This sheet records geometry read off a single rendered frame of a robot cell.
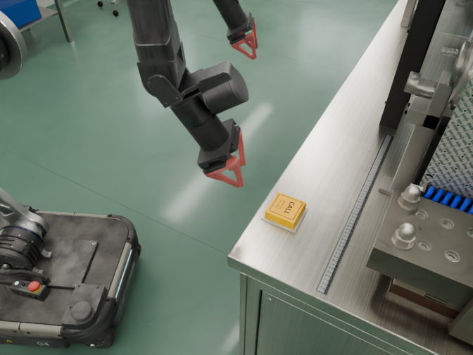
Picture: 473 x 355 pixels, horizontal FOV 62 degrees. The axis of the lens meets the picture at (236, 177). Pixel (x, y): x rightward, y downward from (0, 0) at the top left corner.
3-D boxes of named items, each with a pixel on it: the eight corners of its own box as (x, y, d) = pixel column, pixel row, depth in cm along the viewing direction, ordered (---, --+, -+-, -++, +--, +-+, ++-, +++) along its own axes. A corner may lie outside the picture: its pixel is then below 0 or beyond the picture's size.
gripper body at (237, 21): (253, 15, 110) (240, -9, 106) (250, 32, 103) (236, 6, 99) (232, 26, 113) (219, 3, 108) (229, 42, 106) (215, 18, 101)
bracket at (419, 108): (381, 177, 97) (422, 65, 75) (407, 187, 95) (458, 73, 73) (375, 191, 94) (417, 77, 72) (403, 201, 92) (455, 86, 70)
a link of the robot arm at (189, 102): (169, 89, 68) (161, 108, 64) (202, 72, 65) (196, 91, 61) (191, 118, 72) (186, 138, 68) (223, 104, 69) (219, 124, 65)
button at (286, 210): (277, 198, 92) (278, 190, 90) (305, 208, 90) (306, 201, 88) (264, 218, 88) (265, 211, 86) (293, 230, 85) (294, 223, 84)
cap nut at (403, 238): (393, 229, 69) (400, 213, 66) (414, 238, 68) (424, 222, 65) (388, 245, 67) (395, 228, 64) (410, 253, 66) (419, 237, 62)
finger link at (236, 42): (265, 45, 113) (250, 16, 107) (265, 57, 108) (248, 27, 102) (245, 55, 115) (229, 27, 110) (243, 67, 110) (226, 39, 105)
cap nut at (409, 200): (400, 193, 75) (407, 176, 72) (419, 200, 74) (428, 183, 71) (395, 206, 73) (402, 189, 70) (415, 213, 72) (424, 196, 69)
